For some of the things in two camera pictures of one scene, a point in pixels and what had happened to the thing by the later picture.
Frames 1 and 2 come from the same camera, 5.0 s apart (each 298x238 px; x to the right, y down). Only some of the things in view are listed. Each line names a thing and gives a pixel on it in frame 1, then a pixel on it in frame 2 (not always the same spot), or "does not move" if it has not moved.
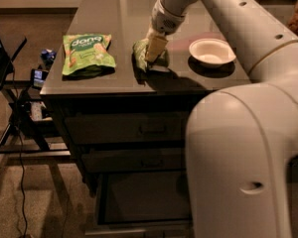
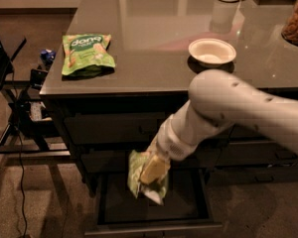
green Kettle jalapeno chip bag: x=138 y=55 -> x=154 y=190
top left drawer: x=127 y=127 does not move
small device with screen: x=38 y=77 does not move
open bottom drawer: x=148 y=204 does not move
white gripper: x=164 y=21 -> x=170 y=145
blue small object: x=48 y=57 does not move
